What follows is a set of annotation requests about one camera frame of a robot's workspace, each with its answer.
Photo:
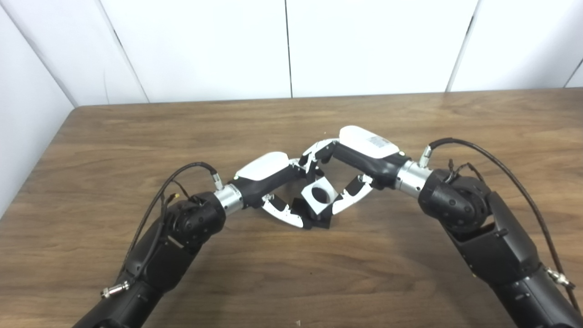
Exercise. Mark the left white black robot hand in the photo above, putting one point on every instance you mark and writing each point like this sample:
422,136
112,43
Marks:
264,166

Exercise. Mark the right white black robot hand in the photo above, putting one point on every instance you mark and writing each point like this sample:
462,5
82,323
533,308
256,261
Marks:
369,143

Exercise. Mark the white square piece with hole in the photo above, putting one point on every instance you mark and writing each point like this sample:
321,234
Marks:
319,208

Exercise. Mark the black peg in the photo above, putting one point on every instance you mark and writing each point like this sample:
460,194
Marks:
319,223

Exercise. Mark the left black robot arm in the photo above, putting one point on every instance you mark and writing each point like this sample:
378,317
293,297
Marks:
159,259

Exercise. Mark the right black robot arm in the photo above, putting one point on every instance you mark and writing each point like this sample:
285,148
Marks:
496,250

